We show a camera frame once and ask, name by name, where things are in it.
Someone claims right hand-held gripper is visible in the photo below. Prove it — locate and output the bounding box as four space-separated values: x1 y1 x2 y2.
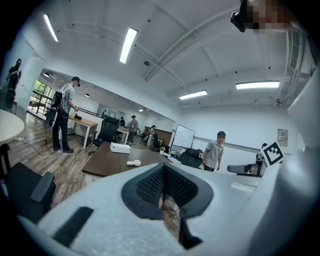
226 141 285 177

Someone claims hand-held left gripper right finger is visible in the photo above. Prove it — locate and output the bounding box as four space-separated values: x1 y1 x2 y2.
163 164 261 251

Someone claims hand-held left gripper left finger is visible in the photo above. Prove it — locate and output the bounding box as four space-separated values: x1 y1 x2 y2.
37 162 185 256

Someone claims wooden desk with white legs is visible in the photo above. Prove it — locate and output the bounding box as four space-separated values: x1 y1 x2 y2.
116 126 131 145
68 115 99 150

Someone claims black mesh office chair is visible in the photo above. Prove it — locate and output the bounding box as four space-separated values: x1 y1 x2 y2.
179 147 204 170
4 161 57 225
87 116 120 155

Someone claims flat white box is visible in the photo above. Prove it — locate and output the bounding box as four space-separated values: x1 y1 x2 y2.
109 141 132 155

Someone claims whiteboard on black stand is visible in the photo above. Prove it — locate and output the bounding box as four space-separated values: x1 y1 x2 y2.
171 124 196 151

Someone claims ceiling strip light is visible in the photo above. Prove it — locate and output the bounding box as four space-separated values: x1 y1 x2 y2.
235 80 280 90
178 89 208 101
119 27 139 64
42 13 60 43

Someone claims grey oval hard-shell case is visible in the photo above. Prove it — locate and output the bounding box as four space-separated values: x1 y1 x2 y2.
44 107 59 131

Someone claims black backpack rig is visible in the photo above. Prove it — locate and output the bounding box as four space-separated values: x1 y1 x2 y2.
51 90 65 110

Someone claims round cream table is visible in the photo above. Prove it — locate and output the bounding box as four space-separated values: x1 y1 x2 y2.
0 109 25 146

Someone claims white ceiling air conditioner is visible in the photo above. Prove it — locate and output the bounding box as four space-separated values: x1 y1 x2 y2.
286 27 305 73

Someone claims person's head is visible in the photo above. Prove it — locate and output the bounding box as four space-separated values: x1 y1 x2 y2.
246 0 293 32

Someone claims white wall panel box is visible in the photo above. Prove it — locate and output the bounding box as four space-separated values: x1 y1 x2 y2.
277 128 289 148

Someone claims window with dark frame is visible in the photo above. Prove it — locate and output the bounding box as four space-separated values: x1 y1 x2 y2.
28 79 53 115

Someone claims black head-worn camera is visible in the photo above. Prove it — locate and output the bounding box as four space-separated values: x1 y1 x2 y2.
230 0 248 33

